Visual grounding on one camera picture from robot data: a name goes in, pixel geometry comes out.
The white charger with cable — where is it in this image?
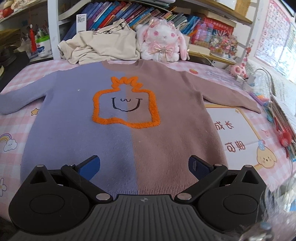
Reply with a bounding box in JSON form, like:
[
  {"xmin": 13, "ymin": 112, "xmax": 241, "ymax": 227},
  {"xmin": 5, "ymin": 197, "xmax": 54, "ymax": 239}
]
[{"xmin": 203, "ymin": 55, "xmax": 247, "ymax": 83}]

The white desk organizer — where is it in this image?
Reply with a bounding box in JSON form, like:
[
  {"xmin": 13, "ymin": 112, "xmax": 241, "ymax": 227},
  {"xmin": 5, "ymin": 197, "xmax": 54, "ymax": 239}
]
[{"xmin": 242, "ymin": 75, "xmax": 259, "ymax": 93}]

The row of colourful books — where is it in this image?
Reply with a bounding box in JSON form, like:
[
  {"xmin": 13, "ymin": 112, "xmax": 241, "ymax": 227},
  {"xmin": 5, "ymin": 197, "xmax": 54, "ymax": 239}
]
[{"xmin": 74, "ymin": 1, "xmax": 201, "ymax": 35}]

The red boxed book set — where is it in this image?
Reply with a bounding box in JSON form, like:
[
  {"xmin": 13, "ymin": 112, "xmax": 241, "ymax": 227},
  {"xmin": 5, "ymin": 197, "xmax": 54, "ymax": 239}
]
[{"xmin": 189, "ymin": 17, "xmax": 236, "ymax": 48}]

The white pink plush bunny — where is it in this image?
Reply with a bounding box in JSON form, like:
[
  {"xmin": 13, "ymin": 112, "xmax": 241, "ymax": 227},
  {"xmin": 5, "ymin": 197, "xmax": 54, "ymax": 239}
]
[{"xmin": 135, "ymin": 18, "xmax": 188, "ymax": 63}]

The cream beige garment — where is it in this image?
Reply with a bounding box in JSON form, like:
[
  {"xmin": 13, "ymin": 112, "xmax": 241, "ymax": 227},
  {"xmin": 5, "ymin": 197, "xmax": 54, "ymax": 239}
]
[{"xmin": 58, "ymin": 19, "xmax": 140, "ymax": 65}]

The white usmile box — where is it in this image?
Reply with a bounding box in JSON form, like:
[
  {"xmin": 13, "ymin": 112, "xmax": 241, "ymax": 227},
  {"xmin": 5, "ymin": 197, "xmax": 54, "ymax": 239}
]
[{"xmin": 76, "ymin": 14, "xmax": 87, "ymax": 34}]

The red tassel ornament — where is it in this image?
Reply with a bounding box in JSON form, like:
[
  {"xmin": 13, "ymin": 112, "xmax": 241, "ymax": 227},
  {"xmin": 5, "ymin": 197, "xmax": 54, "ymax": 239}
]
[{"xmin": 29, "ymin": 24, "xmax": 37, "ymax": 52}]

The alphabet wall poster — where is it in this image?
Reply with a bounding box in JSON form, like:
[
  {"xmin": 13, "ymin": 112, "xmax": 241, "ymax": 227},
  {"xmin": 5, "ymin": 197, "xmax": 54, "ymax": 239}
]
[{"xmin": 254, "ymin": 1, "xmax": 295, "ymax": 81}]

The olive green garment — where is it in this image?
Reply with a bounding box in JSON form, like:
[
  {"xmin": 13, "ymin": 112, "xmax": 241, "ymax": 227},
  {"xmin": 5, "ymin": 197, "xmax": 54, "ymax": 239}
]
[{"xmin": 0, "ymin": 29, "xmax": 21, "ymax": 50}]

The purple and mauve sweater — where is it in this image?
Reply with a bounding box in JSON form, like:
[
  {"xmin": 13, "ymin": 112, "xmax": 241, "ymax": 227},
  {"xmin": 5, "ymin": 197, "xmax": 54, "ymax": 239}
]
[{"xmin": 1, "ymin": 60, "xmax": 260, "ymax": 196}]

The purple marker pen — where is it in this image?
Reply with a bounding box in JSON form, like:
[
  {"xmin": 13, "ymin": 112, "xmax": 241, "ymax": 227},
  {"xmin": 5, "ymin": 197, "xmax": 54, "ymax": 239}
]
[{"xmin": 249, "ymin": 92, "xmax": 267, "ymax": 106}]

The white green lidded jar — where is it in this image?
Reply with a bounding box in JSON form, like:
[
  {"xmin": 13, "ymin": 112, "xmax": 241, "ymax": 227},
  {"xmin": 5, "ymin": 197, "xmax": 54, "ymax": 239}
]
[{"xmin": 36, "ymin": 35, "xmax": 52, "ymax": 58}]

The stack of notebooks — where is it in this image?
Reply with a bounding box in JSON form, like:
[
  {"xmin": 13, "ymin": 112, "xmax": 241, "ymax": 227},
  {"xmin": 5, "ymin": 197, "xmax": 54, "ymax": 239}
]
[{"xmin": 263, "ymin": 94, "xmax": 295, "ymax": 162}]

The small pink plush toy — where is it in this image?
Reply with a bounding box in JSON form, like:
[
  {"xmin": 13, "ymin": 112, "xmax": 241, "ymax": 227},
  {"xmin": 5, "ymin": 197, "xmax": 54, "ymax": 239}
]
[{"xmin": 230, "ymin": 63, "xmax": 248, "ymax": 79}]

